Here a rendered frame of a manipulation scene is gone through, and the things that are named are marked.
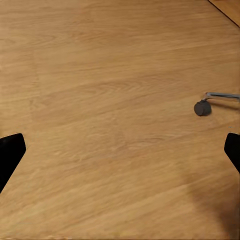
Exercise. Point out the swivel chair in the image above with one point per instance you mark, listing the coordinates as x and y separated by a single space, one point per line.
204 107

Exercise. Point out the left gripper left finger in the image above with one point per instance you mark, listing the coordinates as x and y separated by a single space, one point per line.
12 149

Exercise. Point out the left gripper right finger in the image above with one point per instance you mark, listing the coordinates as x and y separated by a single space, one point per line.
232 149

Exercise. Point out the bookcase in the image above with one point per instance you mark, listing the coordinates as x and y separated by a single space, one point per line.
231 8

